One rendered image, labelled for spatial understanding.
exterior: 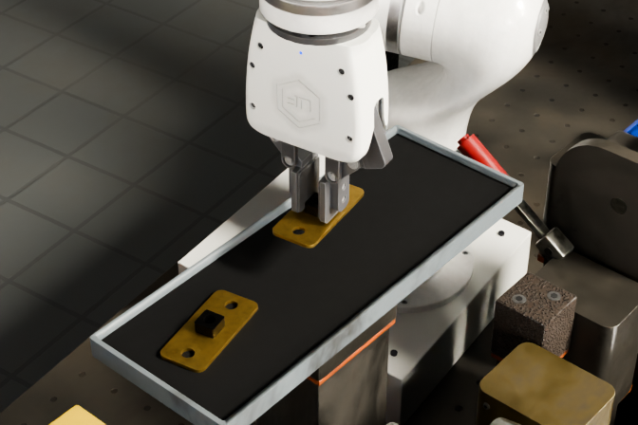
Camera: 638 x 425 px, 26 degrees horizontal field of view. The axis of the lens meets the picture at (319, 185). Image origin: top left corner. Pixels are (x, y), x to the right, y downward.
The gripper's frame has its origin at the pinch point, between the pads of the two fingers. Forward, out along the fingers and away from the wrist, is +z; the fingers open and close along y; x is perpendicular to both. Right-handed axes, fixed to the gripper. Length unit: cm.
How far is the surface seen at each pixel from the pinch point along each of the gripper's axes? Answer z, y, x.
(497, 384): 14.3, 15.7, 1.3
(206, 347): 6.0, -1.0, -14.2
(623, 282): 14.3, 19.7, 18.3
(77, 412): 6.3, -5.1, -23.9
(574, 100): 52, -15, 99
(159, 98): 122, -138, 150
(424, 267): 6.0, 8.4, 2.2
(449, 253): 6.7, 8.9, 5.5
